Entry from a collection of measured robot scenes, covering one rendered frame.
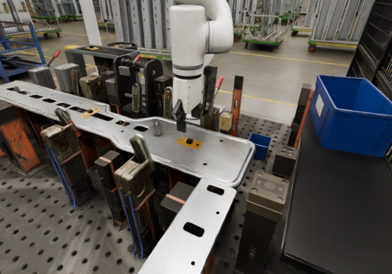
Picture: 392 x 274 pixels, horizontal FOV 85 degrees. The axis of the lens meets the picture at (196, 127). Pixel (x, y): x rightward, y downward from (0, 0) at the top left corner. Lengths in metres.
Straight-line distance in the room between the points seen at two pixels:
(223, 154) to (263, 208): 0.22
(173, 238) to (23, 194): 0.83
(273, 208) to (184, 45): 0.42
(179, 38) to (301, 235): 0.49
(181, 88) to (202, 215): 0.32
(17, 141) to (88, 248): 0.59
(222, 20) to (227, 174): 0.39
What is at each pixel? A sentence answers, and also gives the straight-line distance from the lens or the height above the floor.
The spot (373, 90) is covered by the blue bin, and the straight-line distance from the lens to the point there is 0.93.
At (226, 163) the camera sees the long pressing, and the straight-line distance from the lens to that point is 0.64.
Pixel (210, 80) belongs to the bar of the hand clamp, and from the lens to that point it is 0.76.
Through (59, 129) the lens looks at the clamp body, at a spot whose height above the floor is 1.04.
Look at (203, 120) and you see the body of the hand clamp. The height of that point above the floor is 1.02.
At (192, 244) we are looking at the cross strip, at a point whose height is 1.00.
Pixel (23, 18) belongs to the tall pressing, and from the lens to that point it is 9.86.
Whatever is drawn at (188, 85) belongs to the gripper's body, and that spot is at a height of 1.22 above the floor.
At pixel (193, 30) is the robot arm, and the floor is 1.35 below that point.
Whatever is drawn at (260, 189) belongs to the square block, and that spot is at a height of 1.06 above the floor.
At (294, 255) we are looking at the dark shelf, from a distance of 0.47.
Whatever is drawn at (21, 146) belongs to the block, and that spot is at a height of 0.84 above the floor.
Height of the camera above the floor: 1.42
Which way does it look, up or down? 32 degrees down
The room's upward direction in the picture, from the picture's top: straight up
